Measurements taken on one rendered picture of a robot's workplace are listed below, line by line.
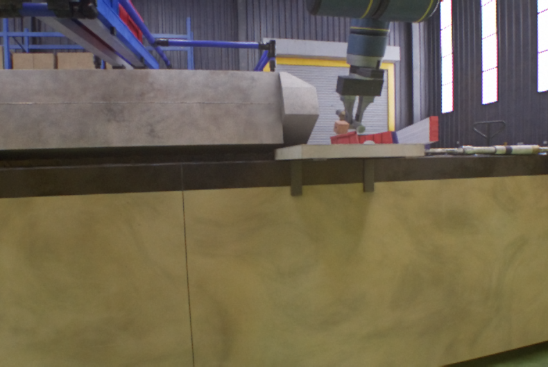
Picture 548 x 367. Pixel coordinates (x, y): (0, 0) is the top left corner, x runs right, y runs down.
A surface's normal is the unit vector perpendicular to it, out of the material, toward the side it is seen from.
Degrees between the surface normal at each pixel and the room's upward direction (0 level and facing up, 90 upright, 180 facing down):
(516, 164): 90
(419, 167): 90
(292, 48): 90
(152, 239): 90
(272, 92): 80
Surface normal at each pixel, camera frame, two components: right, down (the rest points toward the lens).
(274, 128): 0.18, -0.10
